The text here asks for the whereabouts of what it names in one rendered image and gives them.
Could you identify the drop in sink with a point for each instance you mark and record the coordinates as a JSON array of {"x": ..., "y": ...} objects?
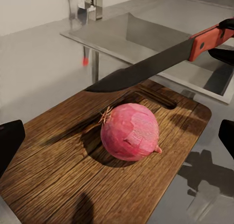
[{"x": 140, "y": 33}]

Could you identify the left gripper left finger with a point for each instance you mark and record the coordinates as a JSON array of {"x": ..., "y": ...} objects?
[{"x": 12, "y": 135}]

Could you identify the cutting board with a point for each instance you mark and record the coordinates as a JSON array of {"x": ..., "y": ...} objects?
[{"x": 62, "y": 173}]

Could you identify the parer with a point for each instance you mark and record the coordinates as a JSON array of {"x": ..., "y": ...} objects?
[{"x": 189, "y": 50}]

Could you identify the vidalia onion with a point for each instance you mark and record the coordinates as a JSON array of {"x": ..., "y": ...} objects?
[{"x": 129, "y": 132}]

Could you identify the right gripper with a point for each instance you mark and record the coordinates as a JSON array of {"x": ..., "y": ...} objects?
[{"x": 226, "y": 56}]

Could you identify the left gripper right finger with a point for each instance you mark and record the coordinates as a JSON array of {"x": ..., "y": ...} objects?
[{"x": 226, "y": 135}]

